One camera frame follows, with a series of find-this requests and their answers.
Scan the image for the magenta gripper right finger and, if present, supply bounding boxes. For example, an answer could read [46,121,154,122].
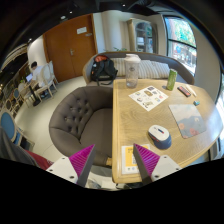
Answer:
[133,144,160,185]

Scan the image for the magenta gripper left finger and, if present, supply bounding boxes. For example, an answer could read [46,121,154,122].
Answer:
[69,145,95,187]

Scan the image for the white and blue computer mouse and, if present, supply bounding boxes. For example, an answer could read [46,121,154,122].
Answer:
[148,125,172,149]

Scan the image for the yellow and white table card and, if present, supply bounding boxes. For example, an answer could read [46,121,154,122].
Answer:
[120,143,151,176]

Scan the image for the grey tufted armchair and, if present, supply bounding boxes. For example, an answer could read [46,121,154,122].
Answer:
[49,86,113,167]

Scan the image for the wooden table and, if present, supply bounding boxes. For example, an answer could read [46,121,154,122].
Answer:
[112,79,223,183]

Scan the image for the white sticker sheet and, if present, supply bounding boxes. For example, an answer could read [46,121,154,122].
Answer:
[129,86,168,111]

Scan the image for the small teal eraser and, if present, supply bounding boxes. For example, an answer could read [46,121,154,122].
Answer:
[193,101,200,106]

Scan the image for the black and red remote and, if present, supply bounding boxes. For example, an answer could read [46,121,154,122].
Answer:
[177,86,191,97]

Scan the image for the blue upholstered chair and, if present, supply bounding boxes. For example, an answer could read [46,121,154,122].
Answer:
[0,110,22,145]

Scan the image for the white pen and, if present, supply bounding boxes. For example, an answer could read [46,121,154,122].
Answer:
[185,84,197,97]

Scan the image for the white wooden chair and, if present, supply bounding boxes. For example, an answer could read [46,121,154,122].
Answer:
[35,64,55,98]

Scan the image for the green drink can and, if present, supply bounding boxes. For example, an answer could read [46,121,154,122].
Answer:
[166,69,177,91]

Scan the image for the black backpack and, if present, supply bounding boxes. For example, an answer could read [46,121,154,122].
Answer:
[90,55,118,86]

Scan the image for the grey sofa with striped cushions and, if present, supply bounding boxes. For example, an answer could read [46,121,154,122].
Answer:
[81,50,196,86]

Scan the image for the person in white shirt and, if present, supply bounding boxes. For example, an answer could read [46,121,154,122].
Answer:
[31,61,45,87]

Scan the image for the clear plastic shaker bottle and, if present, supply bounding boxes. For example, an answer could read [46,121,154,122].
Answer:
[124,54,141,88]

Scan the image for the wooden double door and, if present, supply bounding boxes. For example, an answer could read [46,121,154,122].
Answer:
[44,14,97,82]

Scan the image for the large window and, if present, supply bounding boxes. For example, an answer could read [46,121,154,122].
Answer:
[164,16,197,75]

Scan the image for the glass display cabinet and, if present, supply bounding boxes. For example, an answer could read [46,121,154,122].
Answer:
[127,18,157,53]

